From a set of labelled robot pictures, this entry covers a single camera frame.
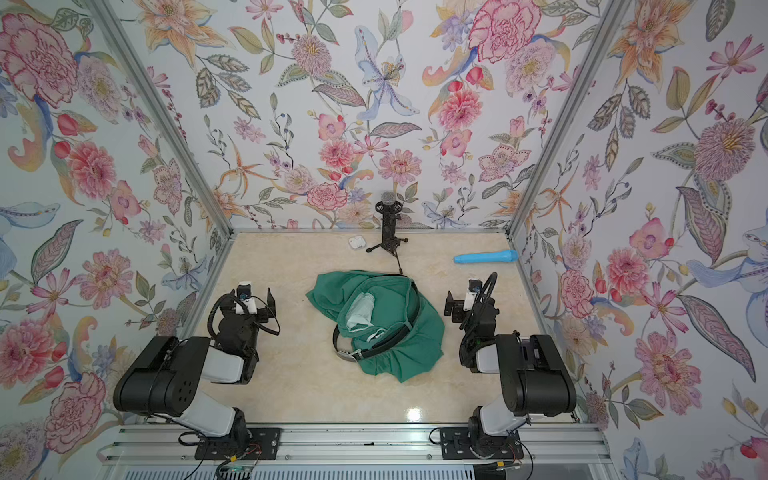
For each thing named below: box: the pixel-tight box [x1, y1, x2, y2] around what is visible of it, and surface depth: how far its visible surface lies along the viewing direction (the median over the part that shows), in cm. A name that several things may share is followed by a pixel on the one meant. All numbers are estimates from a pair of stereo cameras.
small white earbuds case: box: [348, 235, 366, 249], surface depth 120 cm
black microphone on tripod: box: [365, 191, 409, 275], surface depth 106 cm
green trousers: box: [306, 270, 445, 383], surface depth 94 cm
